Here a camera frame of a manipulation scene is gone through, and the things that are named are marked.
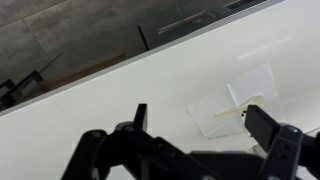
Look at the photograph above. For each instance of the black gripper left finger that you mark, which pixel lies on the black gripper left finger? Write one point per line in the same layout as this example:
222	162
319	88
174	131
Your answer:
97	152

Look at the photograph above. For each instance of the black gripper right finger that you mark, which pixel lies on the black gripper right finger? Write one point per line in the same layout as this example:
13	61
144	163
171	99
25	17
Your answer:
287	147

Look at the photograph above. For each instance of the stainless steel dishwasher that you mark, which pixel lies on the stainless steel dishwasher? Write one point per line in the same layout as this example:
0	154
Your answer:
182	27

